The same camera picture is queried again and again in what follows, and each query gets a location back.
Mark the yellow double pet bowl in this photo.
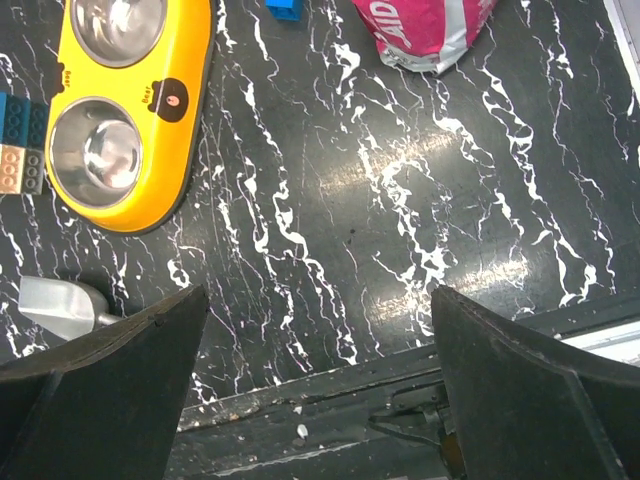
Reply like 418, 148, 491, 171
45, 1, 214, 234

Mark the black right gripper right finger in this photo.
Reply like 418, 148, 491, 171
431, 286, 639, 479

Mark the pink white pet food bag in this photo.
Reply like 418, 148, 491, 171
354, 0, 497, 75

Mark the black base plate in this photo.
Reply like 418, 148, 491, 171
165, 334, 463, 479

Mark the silver metal scoop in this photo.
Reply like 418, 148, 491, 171
18, 276, 122, 341

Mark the aluminium frame rail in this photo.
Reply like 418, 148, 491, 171
603, 0, 640, 99

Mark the blue toy brick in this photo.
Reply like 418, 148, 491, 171
265, 0, 303, 22

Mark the blue beige brick stack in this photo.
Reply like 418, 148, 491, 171
1, 92, 49, 195

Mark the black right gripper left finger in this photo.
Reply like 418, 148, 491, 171
1, 286, 209, 479

